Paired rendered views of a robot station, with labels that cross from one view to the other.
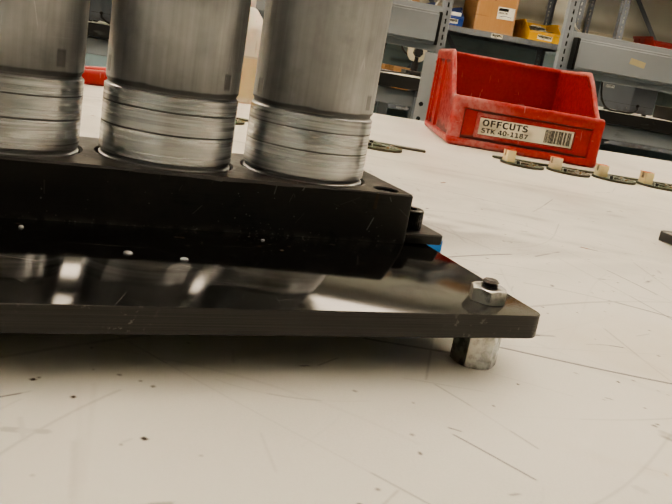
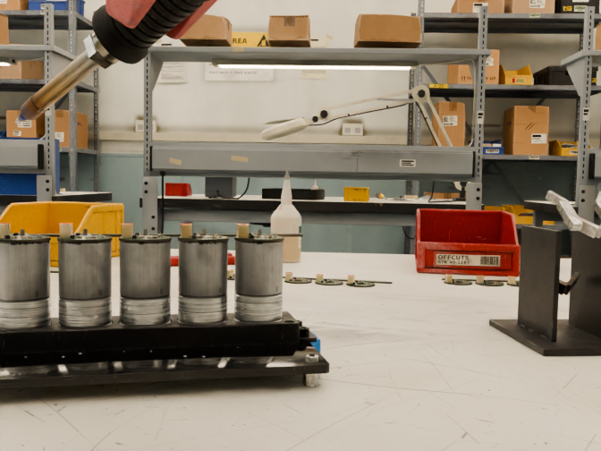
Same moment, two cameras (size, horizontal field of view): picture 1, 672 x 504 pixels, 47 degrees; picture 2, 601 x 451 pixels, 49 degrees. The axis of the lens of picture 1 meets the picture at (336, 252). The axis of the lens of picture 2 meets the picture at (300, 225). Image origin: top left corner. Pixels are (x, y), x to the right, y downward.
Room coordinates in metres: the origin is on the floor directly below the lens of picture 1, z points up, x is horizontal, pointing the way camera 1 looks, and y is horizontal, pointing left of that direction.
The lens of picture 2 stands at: (-0.16, -0.08, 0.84)
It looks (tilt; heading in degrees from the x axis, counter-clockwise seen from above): 4 degrees down; 12
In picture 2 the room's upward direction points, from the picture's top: 1 degrees clockwise
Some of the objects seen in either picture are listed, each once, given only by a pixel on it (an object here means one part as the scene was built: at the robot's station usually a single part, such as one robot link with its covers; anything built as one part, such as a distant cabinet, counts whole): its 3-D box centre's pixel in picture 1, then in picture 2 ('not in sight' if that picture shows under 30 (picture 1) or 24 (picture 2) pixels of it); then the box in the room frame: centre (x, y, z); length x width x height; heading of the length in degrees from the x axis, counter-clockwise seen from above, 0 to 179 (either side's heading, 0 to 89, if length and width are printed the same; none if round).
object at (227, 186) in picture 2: (106, 8); (221, 186); (2.55, 0.85, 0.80); 0.15 x 0.12 x 0.10; 11
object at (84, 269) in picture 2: not in sight; (85, 288); (0.12, 0.09, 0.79); 0.02 x 0.02 x 0.05
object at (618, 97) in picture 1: (627, 99); not in sight; (2.84, -0.92, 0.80); 0.15 x 0.12 x 0.10; 29
